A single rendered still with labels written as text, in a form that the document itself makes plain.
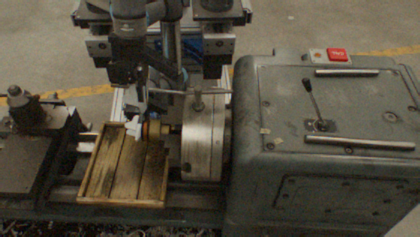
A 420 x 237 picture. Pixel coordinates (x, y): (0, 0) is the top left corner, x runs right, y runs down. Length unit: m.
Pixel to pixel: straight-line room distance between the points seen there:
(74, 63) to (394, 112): 2.68
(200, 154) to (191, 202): 0.29
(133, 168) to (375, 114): 0.84
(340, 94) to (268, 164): 0.35
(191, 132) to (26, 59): 2.61
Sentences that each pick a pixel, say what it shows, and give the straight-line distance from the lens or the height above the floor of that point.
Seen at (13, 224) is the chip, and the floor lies 0.55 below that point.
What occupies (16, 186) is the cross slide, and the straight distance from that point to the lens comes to 1.30.
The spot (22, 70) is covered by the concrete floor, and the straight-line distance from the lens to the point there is 3.34.
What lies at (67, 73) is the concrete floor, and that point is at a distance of 3.16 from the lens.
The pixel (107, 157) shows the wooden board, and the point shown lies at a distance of 1.36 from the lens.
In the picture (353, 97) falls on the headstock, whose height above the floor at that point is 1.25.
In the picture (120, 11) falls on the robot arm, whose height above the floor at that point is 1.57.
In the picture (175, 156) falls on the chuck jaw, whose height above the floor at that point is 1.12.
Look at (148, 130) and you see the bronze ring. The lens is 1.12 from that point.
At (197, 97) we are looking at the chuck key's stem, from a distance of 0.96.
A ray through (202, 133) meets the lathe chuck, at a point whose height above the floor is 1.20.
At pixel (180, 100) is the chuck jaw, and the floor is 1.18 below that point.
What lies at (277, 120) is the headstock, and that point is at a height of 1.25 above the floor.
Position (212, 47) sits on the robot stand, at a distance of 1.49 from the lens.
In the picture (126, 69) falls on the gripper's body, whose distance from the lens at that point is 0.83.
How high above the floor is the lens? 1.98
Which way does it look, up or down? 49 degrees down
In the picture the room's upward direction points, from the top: 2 degrees clockwise
